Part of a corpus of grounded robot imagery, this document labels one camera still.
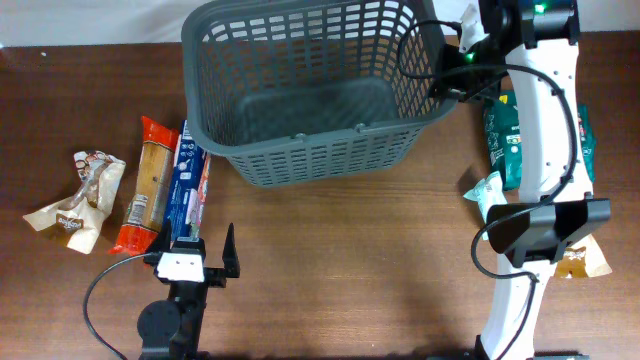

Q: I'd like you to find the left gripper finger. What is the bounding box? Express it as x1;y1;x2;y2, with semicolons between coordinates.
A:
146;220;172;253
222;223;240;270

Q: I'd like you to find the orange spaghetti packet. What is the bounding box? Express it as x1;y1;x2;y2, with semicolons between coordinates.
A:
108;116;179;256

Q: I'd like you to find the green coffee sachet bag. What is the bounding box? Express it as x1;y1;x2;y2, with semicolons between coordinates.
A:
483;90;597;191

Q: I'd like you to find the blue tissue box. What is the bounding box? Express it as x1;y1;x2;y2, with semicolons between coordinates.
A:
164;121;211;242

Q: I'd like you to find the beige snack bag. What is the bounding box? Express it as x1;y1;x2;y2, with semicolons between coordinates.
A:
554;235;612;279
23;150;126;254

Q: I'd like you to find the mint green snack packet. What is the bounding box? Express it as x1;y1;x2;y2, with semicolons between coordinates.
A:
463;171;507;222

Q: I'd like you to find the grey plastic shopping basket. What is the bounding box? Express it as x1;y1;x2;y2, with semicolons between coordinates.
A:
181;0;455;187

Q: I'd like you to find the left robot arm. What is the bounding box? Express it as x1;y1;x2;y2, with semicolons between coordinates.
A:
137;222;240;359

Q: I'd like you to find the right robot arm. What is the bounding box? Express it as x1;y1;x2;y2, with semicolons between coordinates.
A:
432;1;611;359

